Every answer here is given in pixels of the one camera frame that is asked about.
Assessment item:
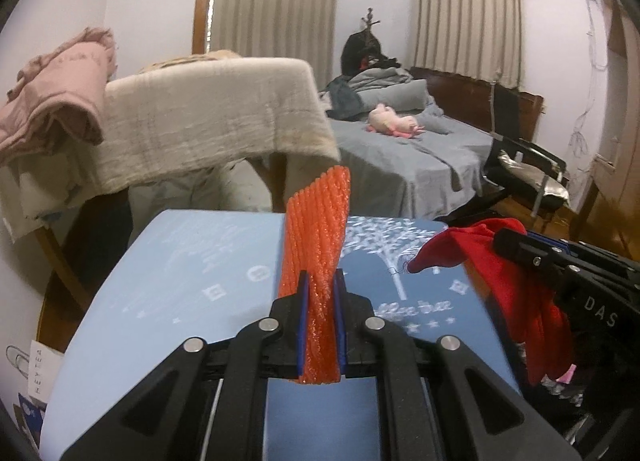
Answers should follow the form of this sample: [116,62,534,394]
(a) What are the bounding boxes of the black metal chair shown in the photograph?
[483,82,570,224]

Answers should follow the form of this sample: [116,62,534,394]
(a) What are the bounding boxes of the dark wooden headboard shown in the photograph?
[409,67,544,140]

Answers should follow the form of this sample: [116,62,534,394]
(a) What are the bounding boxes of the pink jacket pile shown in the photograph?
[1,27,117,166]

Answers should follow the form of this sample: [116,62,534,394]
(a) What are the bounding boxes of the hanging white cables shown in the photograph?
[566,0,609,162]

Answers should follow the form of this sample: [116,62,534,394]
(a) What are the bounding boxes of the grey bedding pile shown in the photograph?
[319,68,445,125]

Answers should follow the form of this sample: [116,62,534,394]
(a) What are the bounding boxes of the blue tree print blanket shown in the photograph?
[40,211,515,460]

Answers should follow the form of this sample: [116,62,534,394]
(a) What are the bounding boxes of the left beige curtain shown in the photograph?
[208,0,337,88]

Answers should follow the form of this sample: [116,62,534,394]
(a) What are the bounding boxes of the beige curtain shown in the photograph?
[410,0,523,88]
[208,0,337,88]

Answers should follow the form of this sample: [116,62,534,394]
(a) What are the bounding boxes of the red cloth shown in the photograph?
[407,218,574,385]

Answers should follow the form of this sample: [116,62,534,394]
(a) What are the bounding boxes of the right beige curtain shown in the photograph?
[410,0,523,88]

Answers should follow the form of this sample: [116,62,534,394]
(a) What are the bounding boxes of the brown wooden wardrobe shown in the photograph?
[570,0,639,259]

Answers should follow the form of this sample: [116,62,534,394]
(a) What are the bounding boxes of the beige quilt over table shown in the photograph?
[70,57,340,200]

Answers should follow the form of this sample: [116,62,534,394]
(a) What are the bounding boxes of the orange foam net sleeve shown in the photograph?
[278,166,350,385]

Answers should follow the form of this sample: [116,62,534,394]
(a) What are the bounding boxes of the pink plush toy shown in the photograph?
[366,104,425,138]

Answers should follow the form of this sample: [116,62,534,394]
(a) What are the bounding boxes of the bed with grey sheet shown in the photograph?
[331,116,492,220]

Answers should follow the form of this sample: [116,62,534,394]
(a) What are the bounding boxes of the silver cushion on chair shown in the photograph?
[498,150,570,211]

